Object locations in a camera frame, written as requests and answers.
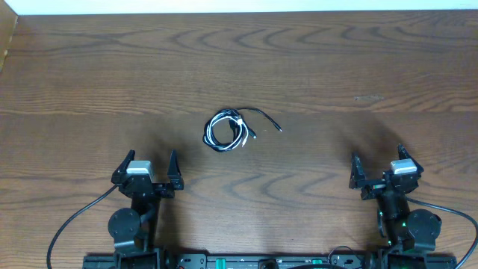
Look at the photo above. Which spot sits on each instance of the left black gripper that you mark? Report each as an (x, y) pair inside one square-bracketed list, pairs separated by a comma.
[(175, 180)]

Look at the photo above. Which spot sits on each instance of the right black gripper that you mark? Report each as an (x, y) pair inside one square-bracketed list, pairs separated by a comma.
[(358, 178)]

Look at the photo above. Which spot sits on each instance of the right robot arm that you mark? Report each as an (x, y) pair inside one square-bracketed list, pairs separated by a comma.
[(411, 234)]

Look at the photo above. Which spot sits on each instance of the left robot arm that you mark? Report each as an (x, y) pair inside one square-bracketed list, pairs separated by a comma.
[(133, 229)]

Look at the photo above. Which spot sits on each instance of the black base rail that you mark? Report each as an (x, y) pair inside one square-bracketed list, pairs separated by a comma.
[(204, 261)]

